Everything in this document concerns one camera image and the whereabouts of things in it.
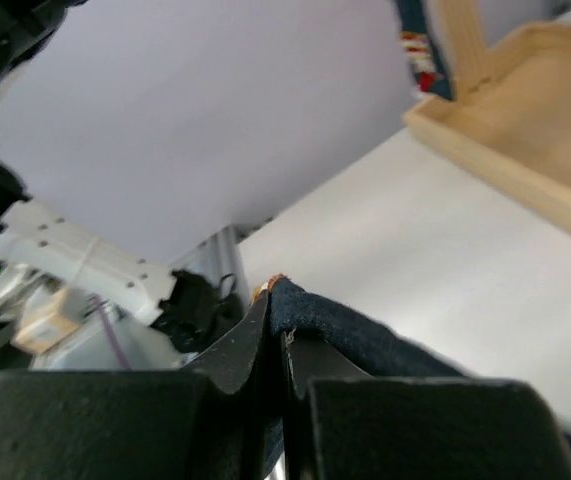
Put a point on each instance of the wooden hanger stand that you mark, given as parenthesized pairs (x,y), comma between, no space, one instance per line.
(510,122)

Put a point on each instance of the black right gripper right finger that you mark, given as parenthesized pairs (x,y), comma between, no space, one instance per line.
(342,423)

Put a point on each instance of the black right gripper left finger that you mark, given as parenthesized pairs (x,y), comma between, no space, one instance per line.
(202,421)

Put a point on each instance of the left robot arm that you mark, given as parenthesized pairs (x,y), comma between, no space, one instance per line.
(72,300)

